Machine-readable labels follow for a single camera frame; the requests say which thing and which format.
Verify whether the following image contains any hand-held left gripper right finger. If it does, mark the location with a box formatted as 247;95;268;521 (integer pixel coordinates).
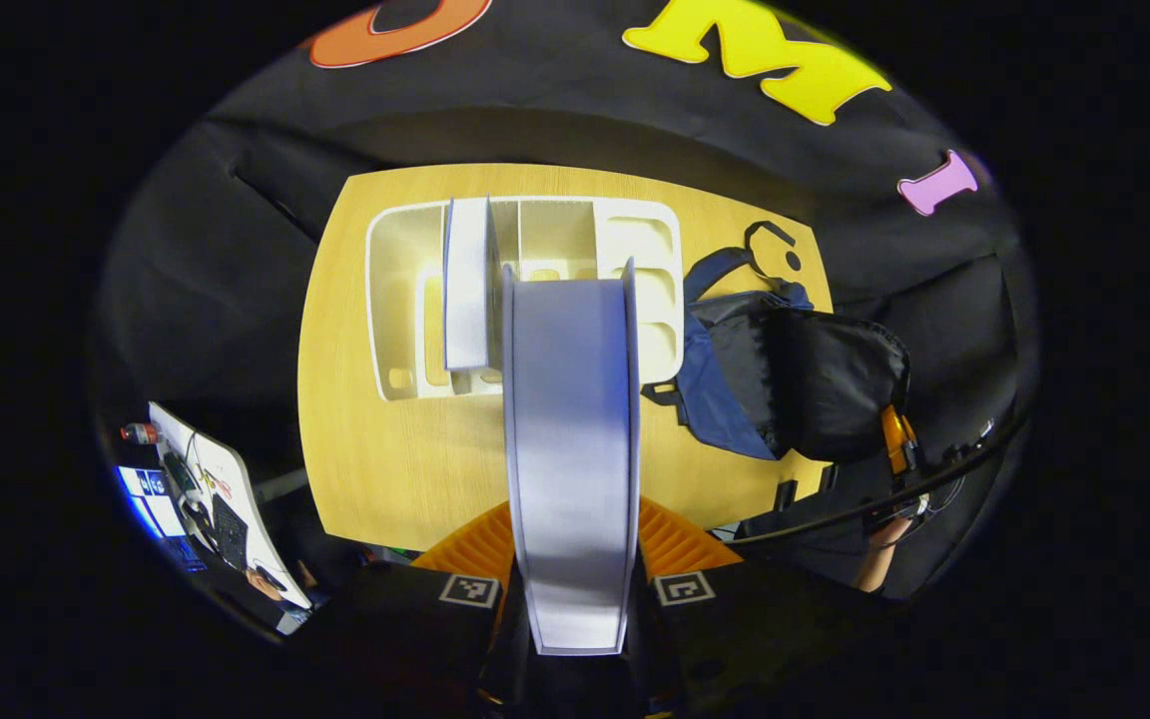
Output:
625;496;875;706

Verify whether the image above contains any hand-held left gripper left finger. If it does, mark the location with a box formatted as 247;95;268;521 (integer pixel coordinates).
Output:
320;501;536;712

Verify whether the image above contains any blue schoolbag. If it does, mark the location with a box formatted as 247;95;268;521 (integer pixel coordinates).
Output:
640;220;913;510

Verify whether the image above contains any plain white book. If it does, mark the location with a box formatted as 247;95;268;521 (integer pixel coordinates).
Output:
501;257;642;657

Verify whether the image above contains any cream plastic bookshelf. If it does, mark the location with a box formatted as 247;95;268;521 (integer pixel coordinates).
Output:
365;196;685;402

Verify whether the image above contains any white book with dark picture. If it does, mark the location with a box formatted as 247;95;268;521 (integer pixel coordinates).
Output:
442;196;494;372

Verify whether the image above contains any black keyboard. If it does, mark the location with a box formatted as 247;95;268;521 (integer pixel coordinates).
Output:
209;492;254;572

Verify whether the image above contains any white desk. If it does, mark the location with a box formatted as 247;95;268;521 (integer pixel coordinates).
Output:
148;400;315;613

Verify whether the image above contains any computer monitor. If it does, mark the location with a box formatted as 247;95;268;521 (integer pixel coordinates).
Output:
116;463;189;541

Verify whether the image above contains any black backdrop cloth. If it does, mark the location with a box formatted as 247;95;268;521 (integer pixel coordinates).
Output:
91;0;1040;600

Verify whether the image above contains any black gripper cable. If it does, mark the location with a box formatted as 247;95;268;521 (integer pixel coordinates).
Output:
733;414;1028;549

